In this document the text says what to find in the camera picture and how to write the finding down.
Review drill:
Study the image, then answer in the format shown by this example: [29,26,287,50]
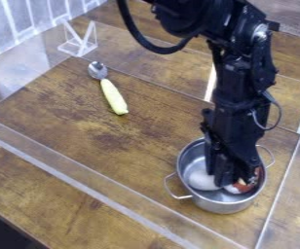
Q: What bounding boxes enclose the brown and white plush mushroom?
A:
[187,166,262,195]

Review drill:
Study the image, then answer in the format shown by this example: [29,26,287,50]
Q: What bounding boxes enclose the spoon with yellow handle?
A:
[87,61,128,115]

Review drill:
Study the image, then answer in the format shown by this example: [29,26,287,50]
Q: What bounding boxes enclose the clear acrylic triangular stand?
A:
[57,21,97,57]

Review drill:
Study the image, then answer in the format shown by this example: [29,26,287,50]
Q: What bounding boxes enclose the clear acrylic front barrier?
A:
[0,124,247,249]

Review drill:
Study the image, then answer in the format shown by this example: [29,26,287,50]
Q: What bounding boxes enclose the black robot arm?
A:
[144,0,276,187]

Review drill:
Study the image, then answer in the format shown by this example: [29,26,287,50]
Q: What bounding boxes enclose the silver pot with handles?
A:
[163,138,274,214]

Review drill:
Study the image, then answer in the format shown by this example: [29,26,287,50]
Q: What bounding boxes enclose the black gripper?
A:
[199,98,271,189]

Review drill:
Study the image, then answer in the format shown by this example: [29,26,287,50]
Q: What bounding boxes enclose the black cable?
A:
[115,0,196,55]

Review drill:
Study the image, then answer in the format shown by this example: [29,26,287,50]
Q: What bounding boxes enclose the black bar on table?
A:
[268,20,279,31]

